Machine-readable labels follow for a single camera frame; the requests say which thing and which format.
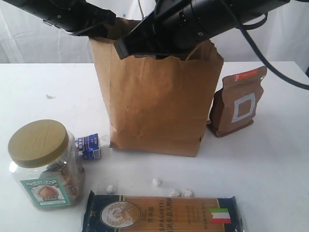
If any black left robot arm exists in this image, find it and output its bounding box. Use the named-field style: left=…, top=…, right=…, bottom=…
left=0, top=0, right=155, bottom=63

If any spaghetti package dark blue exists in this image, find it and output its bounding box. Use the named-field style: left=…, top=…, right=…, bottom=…
left=82, top=191, right=245, bottom=232

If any clear jar with gold lid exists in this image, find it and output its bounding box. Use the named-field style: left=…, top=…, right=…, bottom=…
left=8, top=119, right=85, bottom=210

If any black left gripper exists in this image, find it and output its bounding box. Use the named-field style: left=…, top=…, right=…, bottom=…
left=43, top=0, right=116, bottom=36

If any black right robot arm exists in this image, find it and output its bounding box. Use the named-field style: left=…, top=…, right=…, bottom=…
left=128, top=0, right=288, bottom=56

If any black cable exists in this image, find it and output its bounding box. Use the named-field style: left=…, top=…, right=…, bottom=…
left=226, top=0, right=309, bottom=91

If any brown stand-up pouch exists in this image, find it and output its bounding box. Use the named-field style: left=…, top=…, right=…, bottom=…
left=208, top=66, right=267, bottom=137

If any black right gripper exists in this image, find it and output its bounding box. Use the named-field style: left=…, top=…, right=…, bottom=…
left=114, top=0, right=211, bottom=59

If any brown paper bag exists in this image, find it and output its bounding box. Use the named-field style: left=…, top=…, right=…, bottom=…
left=90, top=18, right=223, bottom=157

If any small blue milk carton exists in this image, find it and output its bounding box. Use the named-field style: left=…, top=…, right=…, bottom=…
left=75, top=133, right=101, bottom=160

